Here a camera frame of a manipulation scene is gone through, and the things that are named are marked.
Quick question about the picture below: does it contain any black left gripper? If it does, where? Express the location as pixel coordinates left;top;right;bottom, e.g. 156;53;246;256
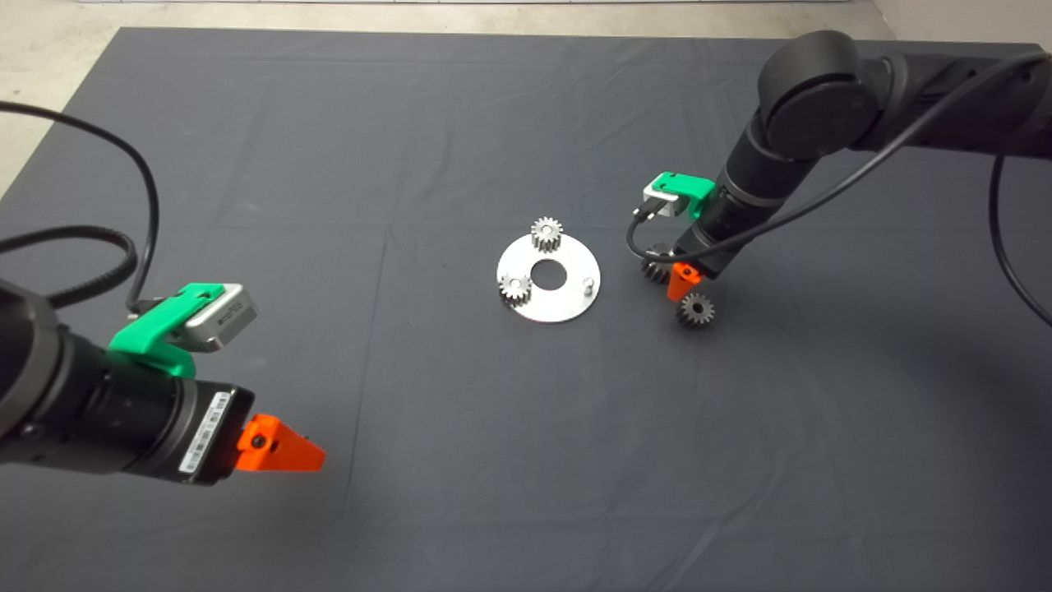
70;337;326;486

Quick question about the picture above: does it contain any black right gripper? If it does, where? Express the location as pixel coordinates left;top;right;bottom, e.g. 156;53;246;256
667;193;769;303

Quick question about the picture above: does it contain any larger steel gear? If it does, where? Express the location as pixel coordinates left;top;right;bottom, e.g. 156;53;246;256
641;243;676;284

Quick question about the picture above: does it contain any small dark steel gear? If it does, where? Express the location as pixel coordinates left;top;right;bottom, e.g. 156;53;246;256
676;294;716;331

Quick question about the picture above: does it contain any round metal plate with hole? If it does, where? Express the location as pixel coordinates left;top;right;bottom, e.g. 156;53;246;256
496;233;602;325

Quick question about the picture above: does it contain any dark grey table cloth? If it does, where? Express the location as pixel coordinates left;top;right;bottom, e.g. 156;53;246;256
0;27;1052;592

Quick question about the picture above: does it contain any silver right camera box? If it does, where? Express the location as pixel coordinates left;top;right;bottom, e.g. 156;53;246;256
643;183;683;219

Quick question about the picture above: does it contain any silver camera box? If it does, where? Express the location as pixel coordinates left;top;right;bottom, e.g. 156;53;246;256
185;284;258;353
643;183;683;219

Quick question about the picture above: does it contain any green right camera mount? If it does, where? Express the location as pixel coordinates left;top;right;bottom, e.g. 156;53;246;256
649;172;716;221

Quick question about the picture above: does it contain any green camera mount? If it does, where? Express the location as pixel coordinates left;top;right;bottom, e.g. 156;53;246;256
649;172;716;221
108;283;227;379

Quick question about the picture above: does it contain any silver left camera box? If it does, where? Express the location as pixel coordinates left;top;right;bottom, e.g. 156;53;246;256
185;284;258;353

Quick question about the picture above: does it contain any green left camera mount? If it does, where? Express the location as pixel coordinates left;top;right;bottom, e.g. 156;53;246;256
108;283;227;379

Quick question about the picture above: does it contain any thin black left camera cable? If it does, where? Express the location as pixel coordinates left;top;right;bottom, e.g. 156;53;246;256
0;100;159;313

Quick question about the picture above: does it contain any black corrugated left cable conduit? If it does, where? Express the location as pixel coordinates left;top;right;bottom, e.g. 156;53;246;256
0;226;138;309

